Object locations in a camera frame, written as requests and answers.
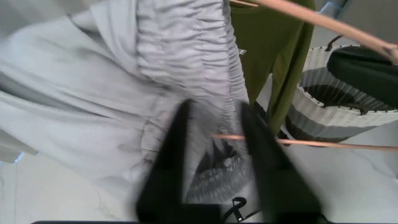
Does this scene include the pink clothes hanger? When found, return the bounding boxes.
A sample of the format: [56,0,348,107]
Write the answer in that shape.
[229,0,259,7]
[213,0,398,152]

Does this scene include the pale grey shorts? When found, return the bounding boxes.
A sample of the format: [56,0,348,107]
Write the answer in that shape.
[0,0,259,206]

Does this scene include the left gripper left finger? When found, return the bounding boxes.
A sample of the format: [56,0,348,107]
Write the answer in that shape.
[136,99,194,222]

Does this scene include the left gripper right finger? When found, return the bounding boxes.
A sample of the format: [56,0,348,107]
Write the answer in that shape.
[241,102,324,222]

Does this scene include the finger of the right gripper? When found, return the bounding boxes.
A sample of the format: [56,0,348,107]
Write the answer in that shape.
[326,45,398,109]

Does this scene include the green printed t-shirt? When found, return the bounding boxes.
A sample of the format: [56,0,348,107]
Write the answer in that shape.
[229,0,316,137]

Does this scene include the white laundry basket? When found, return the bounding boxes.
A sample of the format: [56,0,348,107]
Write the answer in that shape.
[283,34,398,144]

